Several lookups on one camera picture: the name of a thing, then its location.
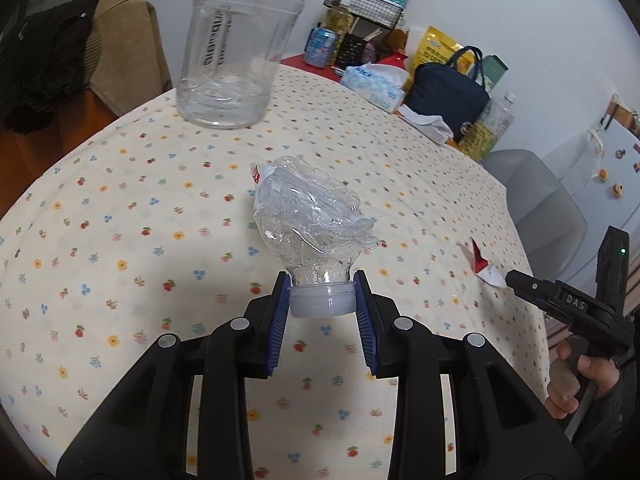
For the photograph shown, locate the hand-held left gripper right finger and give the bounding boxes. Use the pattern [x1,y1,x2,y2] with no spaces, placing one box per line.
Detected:
[352,270,586,480]

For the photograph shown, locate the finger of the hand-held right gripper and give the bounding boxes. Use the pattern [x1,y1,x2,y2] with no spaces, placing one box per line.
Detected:
[505,269,563,317]

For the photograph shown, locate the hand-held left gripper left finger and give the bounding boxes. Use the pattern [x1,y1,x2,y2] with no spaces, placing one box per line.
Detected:
[55,271,292,480]

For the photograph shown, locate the red white wrapper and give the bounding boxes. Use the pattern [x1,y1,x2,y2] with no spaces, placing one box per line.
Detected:
[457,237,507,290]

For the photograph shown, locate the crushed clear plastic bottle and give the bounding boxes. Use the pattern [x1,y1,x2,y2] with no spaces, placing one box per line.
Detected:
[250,156,379,319]

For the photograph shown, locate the person's right forearm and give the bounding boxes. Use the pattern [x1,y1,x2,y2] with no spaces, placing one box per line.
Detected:
[562,375,631,461]

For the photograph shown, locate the person's right hand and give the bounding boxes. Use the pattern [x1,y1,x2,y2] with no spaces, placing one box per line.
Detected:
[547,337,623,418]

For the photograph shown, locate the grey upholstered chair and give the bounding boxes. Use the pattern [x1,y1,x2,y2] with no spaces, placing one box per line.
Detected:
[482,149,588,286]

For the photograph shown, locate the white refrigerator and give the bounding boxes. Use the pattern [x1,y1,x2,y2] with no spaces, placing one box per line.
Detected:
[557,122,640,286]

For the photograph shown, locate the clear bottle with yellow label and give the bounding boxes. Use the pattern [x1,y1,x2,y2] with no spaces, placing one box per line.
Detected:
[457,91,516,161]

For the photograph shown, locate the white paper sheets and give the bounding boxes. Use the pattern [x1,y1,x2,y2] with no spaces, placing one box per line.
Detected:
[397,105,456,146]

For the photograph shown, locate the navy tote bag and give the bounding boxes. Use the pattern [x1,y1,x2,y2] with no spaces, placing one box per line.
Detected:
[402,46,491,143]

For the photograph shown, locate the tall green box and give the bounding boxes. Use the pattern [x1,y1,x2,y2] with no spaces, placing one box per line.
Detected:
[480,54,508,93]

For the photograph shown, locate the blue white tissue box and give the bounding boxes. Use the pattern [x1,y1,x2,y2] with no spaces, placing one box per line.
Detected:
[340,62,408,113]

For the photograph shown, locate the yellow snack packet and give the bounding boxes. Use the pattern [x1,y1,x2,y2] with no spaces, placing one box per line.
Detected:
[407,26,473,88]

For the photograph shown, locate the blue drink can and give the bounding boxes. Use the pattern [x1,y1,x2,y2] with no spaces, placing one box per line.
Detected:
[304,27,341,67]

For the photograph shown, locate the black utensil holder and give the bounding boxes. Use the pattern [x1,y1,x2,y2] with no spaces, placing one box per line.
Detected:
[340,34,368,63]

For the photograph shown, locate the large clear plastic jar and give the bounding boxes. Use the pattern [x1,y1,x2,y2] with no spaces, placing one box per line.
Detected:
[176,0,306,130]

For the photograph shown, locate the yellow oil bottle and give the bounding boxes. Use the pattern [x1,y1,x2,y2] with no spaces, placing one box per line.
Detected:
[325,0,356,36]

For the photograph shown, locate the brown sofa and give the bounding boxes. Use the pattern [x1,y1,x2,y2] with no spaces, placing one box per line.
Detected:
[87,0,173,118]

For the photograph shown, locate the black cloth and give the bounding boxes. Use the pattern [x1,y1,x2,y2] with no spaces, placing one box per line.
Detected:
[0,0,103,136]

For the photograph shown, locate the black wire basket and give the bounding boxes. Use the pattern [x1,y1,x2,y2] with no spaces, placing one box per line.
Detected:
[324,0,407,28]

